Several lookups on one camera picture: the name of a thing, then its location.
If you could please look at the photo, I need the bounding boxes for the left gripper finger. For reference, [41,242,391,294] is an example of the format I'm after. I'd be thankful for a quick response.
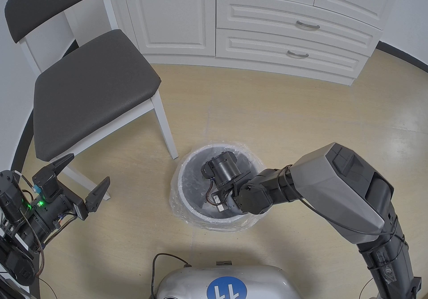
[84,176,111,215]
[44,153,75,175]

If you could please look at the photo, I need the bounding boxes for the white chair grey cushions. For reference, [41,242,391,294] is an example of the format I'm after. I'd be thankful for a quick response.
[4,0,179,201]

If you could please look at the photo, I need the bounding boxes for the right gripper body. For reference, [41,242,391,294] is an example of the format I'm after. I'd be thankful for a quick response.
[203,187,239,215]

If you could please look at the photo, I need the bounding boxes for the white trash bin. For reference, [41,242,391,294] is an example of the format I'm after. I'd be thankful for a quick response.
[177,142,265,225]

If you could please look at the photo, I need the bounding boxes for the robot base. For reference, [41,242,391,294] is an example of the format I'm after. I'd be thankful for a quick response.
[157,260,301,299]

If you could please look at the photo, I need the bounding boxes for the black cable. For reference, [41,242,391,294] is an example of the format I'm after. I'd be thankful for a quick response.
[151,253,192,299]
[38,277,55,299]
[360,277,382,299]

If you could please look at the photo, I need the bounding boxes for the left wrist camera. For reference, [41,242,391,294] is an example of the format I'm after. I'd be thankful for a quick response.
[32,165,59,203]

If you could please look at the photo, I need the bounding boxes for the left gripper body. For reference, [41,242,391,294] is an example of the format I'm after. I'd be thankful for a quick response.
[33,187,88,239]

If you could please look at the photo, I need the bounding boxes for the clear plastic bag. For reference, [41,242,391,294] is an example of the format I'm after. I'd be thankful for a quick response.
[169,141,268,232]

